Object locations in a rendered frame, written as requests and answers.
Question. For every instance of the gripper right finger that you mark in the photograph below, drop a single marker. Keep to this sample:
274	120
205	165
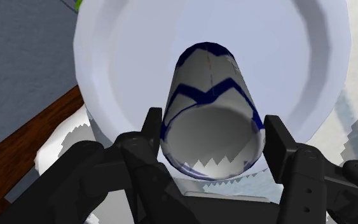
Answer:
305	173

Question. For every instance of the brown wooden furniture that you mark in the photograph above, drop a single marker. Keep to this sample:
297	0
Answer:
26	139

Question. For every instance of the white bowl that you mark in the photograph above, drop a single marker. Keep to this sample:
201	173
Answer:
129	62

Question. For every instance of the green object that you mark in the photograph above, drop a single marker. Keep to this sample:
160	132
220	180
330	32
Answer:
79	4

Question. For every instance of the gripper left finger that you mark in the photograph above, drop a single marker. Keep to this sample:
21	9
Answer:
110	173

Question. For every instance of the white cup with blue zigzag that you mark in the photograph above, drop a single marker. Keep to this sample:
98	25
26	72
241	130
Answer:
211	118

